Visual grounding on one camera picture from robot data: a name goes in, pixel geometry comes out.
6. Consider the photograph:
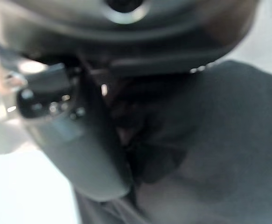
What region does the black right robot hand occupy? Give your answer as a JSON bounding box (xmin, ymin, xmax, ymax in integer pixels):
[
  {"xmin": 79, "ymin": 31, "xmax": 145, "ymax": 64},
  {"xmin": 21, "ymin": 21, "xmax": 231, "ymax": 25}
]
[{"xmin": 0, "ymin": 0, "xmax": 261, "ymax": 203}]

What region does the dark grey garment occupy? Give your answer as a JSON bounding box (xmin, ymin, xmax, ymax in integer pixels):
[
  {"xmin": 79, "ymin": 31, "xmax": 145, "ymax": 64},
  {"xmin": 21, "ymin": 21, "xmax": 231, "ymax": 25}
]
[{"xmin": 74, "ymin": 59, "xmax": 272, "ymax": 224}]

